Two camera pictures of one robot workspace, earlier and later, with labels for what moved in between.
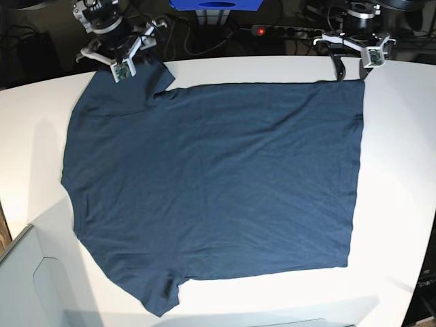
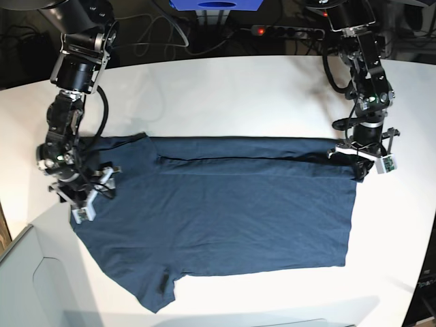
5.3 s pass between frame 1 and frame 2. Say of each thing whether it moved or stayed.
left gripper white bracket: moved
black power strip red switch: stayed
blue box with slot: stayed
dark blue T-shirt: moved
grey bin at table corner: stayed
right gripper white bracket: moved
